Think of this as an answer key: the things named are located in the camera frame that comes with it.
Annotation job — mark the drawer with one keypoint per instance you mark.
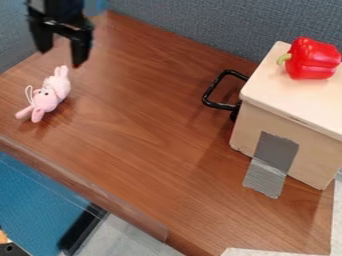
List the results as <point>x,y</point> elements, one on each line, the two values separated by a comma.
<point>220,91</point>

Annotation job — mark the cabinet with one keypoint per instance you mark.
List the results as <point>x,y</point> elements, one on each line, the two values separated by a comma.
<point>294,110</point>

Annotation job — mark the grey tape strip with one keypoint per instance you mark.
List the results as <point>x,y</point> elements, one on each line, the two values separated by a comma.
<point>270,165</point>

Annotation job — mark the pink plush rabbit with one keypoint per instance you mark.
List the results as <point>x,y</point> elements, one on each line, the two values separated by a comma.
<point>48,94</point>

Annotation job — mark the red toy pepper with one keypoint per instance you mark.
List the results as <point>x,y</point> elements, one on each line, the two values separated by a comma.
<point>310,58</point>

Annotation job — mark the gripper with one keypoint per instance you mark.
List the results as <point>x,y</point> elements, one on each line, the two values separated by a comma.
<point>62,13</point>

